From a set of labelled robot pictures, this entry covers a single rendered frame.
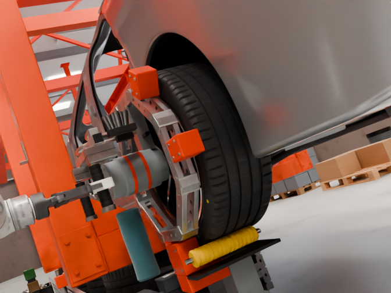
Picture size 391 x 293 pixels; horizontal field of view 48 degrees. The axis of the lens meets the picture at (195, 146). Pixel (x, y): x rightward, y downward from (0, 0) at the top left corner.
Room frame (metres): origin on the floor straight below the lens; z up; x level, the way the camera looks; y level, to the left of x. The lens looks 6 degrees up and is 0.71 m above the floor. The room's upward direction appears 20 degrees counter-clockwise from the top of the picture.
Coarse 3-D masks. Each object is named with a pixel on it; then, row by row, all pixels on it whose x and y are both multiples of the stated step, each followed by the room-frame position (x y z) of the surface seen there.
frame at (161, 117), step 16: (128, 96) 1.45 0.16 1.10; (144, 112) 1.38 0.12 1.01; (160, 112) 1.33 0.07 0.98; (160, 128) 1.30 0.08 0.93; (176, 128) 1.32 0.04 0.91; (128, 144) 1.78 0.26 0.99; (176, 176) 1.31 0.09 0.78; (192, 176) 1.32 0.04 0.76; (144, 192) 1.80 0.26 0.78; (176, 192) 1.35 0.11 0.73; (192, 192) 1.35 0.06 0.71; (144, 208) 1.73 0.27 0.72; (176, 208) 1.40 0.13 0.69; (192, 208) 1.40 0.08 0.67; (192, 224) 1.44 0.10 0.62; (176, 240) 1.49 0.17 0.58
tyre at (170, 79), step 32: (192, 64) 1.51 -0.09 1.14; (160, 96) 1.44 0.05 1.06; (192, 96) 1.33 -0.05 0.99; (224, 96) 1.36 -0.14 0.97; (192, 128) 1.30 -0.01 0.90; (224, 128) 1.33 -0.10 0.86; (224, 160) 1.32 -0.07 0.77; (256, 160) 1.37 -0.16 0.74; (224, 192) 1.35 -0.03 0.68; (256, 192) 1.42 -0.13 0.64; (224, 224) 1.42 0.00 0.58
